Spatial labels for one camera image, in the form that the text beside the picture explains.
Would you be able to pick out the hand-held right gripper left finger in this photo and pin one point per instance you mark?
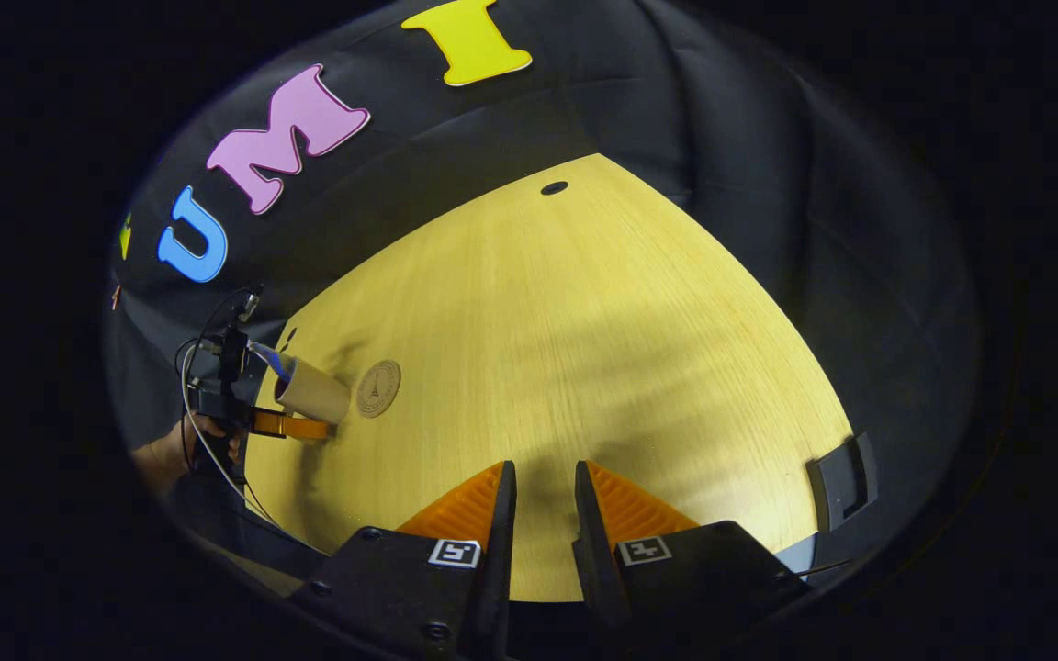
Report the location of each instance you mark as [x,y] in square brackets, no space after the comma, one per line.
[492,588]

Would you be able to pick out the black backdrop cloth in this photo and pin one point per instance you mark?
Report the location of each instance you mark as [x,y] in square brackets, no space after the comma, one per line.
[676,110]

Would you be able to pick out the black desk bracket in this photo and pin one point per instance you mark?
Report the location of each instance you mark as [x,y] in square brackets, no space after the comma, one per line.
[846,477]

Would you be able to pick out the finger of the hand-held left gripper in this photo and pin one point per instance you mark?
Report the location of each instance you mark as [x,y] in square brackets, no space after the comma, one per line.
[299,427]

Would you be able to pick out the white toothpaste tube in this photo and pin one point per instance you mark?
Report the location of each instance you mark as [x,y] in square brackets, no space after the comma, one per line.
[270,361]

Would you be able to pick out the round wooden coaster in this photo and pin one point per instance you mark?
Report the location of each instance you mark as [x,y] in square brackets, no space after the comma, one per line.
[378,388]

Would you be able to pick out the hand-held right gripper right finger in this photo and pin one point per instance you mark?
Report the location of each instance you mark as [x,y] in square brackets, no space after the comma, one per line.
[598,569]

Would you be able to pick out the beige cup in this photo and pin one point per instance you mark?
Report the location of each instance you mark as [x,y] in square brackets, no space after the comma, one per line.
[316,393]

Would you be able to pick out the wooden desktop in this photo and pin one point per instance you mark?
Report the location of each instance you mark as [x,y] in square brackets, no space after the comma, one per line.
[584,349]

